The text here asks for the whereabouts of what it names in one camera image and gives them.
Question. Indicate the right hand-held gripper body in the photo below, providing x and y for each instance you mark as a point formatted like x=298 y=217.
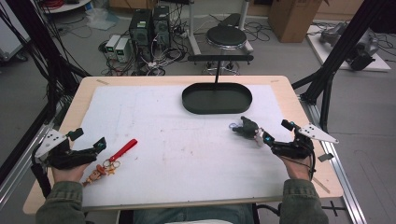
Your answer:
x=295 y=146

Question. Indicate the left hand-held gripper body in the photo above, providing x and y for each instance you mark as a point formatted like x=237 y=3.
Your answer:
x=62 y=155

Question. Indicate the black key rack with tray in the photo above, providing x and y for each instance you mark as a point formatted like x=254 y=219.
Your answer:
x=217 y=99

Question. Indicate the person's left hand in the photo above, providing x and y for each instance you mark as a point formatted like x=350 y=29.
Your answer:
x=70 y=173

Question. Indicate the person's right hand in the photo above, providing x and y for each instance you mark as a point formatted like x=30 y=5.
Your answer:
x=297 y=169

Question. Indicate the black tape piece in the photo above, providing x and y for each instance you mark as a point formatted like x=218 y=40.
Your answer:
x=325 y=157

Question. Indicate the white table mat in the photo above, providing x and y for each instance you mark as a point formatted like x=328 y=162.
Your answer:
x=186 y=155

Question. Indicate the grey power supply unit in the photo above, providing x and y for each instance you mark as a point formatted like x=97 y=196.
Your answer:
x=122 y=49
x=112 y=44

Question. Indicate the grey machine on board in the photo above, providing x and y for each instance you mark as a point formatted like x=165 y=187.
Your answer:
x=362 y=49

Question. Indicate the cardboard box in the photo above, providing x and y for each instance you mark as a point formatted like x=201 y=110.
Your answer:
x=292 y=18

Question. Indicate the black round stool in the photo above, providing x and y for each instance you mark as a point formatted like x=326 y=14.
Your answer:
x=226 y=36

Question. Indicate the white floor board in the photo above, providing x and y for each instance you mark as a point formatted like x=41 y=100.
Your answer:
x=378 y=63

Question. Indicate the black computer tower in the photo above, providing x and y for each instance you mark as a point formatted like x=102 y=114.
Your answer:
x=162 y=26
x=140 y=34

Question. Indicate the white desk leg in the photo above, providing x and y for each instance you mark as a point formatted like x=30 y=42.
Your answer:
x=193 y=34

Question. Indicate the aluminium rail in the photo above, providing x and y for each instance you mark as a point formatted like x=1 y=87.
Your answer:
x=342 y=186

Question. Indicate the black metal frame stand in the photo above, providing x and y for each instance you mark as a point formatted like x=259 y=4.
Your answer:
x=339 y=53
x=46 y=56

